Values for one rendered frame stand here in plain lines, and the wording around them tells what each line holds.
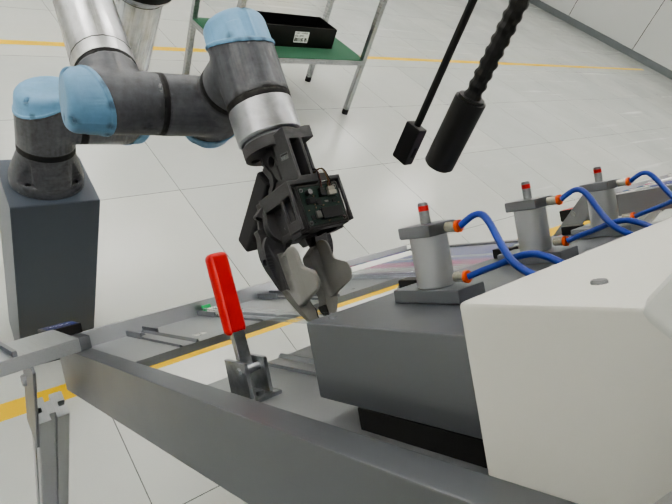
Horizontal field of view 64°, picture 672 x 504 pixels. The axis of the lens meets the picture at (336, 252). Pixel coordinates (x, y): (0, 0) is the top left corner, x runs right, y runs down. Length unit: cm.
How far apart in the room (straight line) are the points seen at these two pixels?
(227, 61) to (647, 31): 915
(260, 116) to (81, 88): 20
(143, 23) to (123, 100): 44
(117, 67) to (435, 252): 48
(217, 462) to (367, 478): 17
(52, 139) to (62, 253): 29
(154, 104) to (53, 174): 66
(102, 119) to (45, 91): 60
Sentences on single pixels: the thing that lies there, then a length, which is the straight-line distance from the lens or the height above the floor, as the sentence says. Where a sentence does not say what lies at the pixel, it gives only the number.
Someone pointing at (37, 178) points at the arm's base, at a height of 60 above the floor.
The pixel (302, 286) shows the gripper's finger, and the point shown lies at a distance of 58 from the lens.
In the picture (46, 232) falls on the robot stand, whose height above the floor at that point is 47.
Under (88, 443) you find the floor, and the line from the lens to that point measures 157.
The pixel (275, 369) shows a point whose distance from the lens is 47.
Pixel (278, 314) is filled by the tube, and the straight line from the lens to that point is 67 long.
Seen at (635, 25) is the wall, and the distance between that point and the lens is 971.
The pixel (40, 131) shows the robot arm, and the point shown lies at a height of 71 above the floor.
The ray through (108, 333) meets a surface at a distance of 82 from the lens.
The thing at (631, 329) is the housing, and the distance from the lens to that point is 18.
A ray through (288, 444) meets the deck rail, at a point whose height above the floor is 111.
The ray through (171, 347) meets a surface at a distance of 67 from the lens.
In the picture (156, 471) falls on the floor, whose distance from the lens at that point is 153.
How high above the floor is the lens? 136
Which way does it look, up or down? 37 degrees down
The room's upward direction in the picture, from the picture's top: 22 degrees clockwise
